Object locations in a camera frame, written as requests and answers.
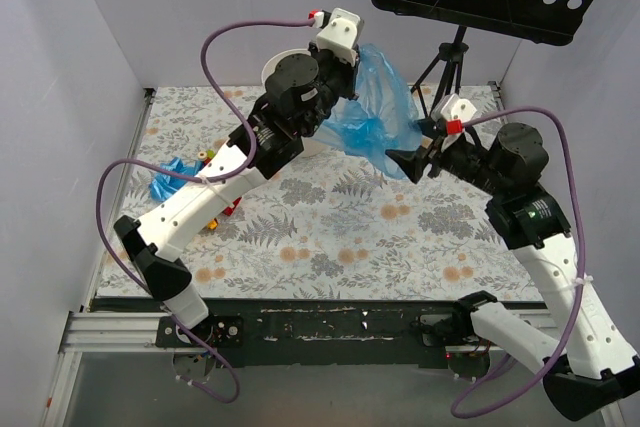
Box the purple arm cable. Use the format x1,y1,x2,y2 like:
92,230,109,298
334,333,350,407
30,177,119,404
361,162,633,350
94,16,321,404
449,105,589,419

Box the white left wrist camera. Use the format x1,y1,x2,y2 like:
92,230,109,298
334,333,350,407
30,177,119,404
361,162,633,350
308,8,364,67

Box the black scratched base plate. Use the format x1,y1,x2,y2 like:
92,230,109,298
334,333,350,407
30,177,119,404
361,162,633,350
154,296,514,368

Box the colourful toy block pile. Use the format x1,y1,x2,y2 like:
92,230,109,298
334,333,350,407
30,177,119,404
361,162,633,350
195,146,241,231

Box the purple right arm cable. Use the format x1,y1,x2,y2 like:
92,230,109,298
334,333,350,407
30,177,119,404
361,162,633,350
449,105,589,419

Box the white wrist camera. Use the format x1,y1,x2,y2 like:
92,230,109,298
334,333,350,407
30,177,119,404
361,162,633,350
308,8,364,67
430,93,477,152

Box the aluminium rail frame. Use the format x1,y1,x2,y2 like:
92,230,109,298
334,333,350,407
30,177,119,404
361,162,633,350
39,86,626,427

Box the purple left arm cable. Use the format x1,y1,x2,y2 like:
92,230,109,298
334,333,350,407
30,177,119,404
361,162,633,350
94,16,321,404

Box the blue bag piece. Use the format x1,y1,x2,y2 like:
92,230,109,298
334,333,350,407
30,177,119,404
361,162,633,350
149,157,203,202

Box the blue plastic trash bag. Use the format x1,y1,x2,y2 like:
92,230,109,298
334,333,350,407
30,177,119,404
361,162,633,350
313,44,422,180

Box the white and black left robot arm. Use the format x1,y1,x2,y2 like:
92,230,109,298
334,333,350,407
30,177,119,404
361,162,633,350
114,40,359,347

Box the white cylindrical trash bin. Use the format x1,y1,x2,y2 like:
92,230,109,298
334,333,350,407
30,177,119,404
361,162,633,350
261,48,339,158

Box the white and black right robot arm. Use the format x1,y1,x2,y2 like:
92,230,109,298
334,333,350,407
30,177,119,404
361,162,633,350
386,119,639,421

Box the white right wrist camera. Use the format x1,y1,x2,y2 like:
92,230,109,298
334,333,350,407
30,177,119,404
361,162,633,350
430,93,477,152

